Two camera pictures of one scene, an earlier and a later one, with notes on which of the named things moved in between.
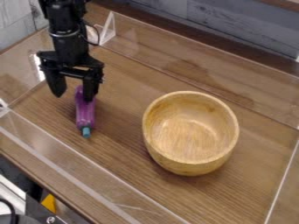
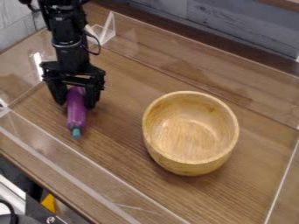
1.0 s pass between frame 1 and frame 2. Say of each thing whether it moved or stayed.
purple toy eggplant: moved
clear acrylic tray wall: stayed
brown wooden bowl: stayed
